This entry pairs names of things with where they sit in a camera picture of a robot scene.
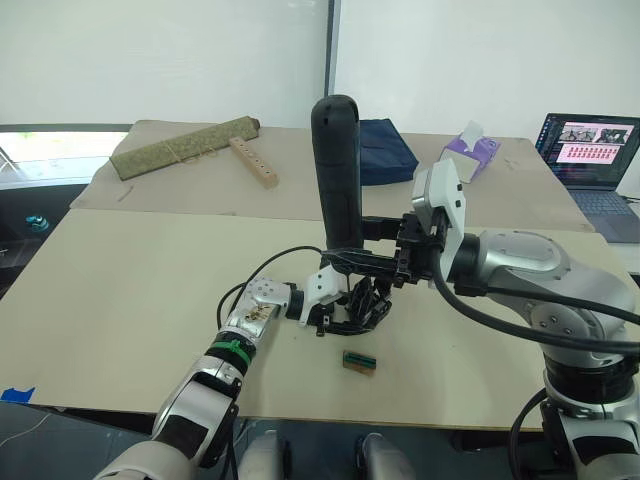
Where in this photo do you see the grey rounded shape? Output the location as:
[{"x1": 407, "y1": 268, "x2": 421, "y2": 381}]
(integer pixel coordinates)
[{"x1": 353, "y1": 431, "x2": 419, "y2": 480}]

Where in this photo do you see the wooden block with holes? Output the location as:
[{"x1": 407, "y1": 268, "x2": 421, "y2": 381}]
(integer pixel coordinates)
[{"x1": 228, "y1": 136, "x2": 282, "y2": 191}]

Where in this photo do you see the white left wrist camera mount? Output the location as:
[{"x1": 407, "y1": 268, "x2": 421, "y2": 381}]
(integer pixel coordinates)
[{"x1": 298, "y1": 267, "x2": 346, "y2": 329}]

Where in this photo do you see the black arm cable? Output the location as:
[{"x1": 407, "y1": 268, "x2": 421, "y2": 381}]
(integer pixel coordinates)
[
  {"x1": 428, "y1": 249, "x2": 640, "y2": 480},
  {"x1": 216, "y1": 244, "x2": 331, "y2": 335}
]

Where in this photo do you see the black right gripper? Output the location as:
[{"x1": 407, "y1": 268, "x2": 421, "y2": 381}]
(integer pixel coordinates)
[{"x1": 320, "y1": 210, "x2": 446, "y2": 290}]

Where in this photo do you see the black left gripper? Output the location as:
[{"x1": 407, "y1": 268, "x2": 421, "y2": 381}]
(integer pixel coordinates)
[{"x1": 309, "y1": 276, "x2": 392, "y2": 339}]

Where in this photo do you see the open laptop computer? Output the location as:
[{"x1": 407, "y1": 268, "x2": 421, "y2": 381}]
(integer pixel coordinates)
[{"x1": 534, "y1": 112, "x2": 640, "y2": 245}]

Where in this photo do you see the navy blue cloth bag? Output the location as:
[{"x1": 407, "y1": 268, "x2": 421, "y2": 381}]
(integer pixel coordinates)
[{"x1": 358, "y1": 118, "x2": 421, "y2": 188}]

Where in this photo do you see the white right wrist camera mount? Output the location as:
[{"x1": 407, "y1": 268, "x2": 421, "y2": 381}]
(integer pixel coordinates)
[{"x1": 410, "y1": 158, "x2": 469, "y2": 274}]

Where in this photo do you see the beige cardboard sheet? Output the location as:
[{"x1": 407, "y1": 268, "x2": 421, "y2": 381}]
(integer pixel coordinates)
[{"x1": 0, "y1": 207, "x2": 640, "y2": 432}]

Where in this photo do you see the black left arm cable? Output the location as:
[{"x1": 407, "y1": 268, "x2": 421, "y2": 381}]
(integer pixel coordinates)
[{"x1": 216, "y1": 244, "x2": 331, "y2": 335}]

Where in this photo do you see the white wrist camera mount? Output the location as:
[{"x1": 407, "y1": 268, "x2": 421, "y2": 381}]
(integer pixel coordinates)
[
  {"x1": 298, "y1": 267, "x2": 346, "y2": 329},
  {"x1": 410, "y1": 158, "x2": 469, "y2": 274}
]

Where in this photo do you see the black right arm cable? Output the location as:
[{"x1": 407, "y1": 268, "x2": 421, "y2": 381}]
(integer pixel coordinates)
[{"x1": 428, "y1": 249, "x2": 640, "y2": 480}]

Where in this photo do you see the purple tissue box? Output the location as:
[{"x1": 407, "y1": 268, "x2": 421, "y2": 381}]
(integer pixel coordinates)
[{"x1": 438, "y1": 120, "x2": 503, "y2": 185}]

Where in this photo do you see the olive green rolled mat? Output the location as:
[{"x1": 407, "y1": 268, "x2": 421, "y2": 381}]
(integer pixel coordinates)
[{"x1": 109, "y1": 115, "x2": 262, "y2": 181}]

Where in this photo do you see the black electric screwdriver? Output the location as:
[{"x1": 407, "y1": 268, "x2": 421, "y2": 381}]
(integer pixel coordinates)
[{"x1": 310, "y1": 94, "x2": 367, "y2": 252}]

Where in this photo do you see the small green brown finger piece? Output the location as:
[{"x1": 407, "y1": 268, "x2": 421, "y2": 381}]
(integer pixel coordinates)
[{"x1": 342, "y1": 350, "x2": 378, "y2": 379}]

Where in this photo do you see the blue tape strip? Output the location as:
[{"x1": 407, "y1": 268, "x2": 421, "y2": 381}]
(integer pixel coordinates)
[{"x1": 0, "y1": 385, "x2": 38, "y2": 405}]

